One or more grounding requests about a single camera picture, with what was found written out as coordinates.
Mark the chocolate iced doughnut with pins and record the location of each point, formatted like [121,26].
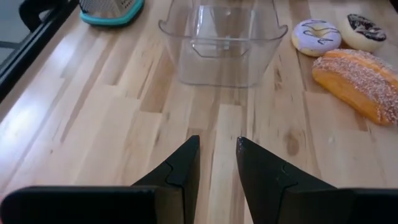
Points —
[363,34]

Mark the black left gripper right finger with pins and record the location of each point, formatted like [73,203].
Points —
[267,193]

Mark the clear plastic bin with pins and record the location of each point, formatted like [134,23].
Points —
[222,68]

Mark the sugar coated long bread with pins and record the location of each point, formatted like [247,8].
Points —
[357,84]

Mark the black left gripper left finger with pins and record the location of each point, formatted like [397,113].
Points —
[174,193]

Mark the white frosted donut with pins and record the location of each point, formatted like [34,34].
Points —
[315,39]

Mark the black aluminium table frame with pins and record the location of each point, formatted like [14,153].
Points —
[31,49]

